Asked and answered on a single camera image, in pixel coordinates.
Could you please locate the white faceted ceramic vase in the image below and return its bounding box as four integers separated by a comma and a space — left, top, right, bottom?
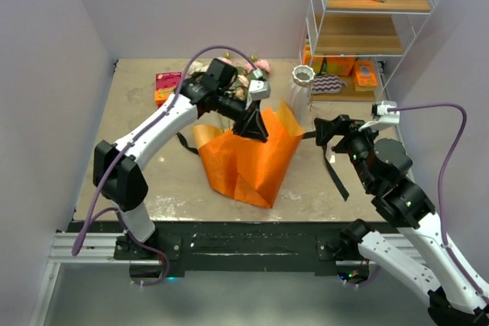
285, 65, 315, 123

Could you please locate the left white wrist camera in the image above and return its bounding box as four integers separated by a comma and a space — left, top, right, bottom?
246, 80, 271, 108

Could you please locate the orange paper flower wrap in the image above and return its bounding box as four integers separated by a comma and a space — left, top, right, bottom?
192, 102, 304, 208

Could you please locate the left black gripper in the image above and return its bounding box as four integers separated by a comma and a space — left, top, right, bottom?
217, 90, 268, 143

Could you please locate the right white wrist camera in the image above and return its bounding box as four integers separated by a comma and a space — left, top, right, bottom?
359, 101, 400, 131

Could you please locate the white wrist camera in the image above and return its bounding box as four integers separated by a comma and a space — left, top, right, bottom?
359, 101, 400, 131
246, 80, 271, 108

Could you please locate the black ribbon with gold text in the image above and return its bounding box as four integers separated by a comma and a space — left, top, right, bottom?
176, 132, 350, 202

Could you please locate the purple cable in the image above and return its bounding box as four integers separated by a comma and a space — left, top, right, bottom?
70, 45, 264, 287
343, 102, 489, 306

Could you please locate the aluminium rail frame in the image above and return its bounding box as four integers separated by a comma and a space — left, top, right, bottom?
31, 221, 431, 325

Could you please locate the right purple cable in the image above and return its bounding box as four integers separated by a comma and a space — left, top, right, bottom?
343, 102, 489, 306

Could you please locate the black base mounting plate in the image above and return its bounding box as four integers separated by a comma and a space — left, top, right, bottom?
68, 221, 429, 279

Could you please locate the striped purple grey sleep mask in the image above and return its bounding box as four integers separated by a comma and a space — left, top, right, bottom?
312, 74, 348, 95

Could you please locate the yellow orange packet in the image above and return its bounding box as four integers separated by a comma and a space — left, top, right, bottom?
351, 60, 378, 92

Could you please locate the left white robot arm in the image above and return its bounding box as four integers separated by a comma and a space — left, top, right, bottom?
93, 58, 270, 259

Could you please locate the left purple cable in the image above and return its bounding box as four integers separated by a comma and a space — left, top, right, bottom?
70, 45, 264, 287

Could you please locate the pink orange candy box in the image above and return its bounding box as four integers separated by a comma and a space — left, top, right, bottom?
154, 72, 182, 108

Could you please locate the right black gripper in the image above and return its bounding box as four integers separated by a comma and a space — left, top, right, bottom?
313, 113, 387, 190

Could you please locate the artificial rose bouquet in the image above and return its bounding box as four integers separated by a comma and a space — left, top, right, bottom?
180, 57, 267, 118

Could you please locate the white wire shelf rack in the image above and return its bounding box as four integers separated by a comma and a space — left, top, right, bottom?
300, 0, 440, 102

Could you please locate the orange box bottom shelf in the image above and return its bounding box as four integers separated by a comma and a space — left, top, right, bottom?
302, 46, 357, 77

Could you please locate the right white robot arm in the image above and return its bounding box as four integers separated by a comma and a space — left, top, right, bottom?
314, 115, 488, 325

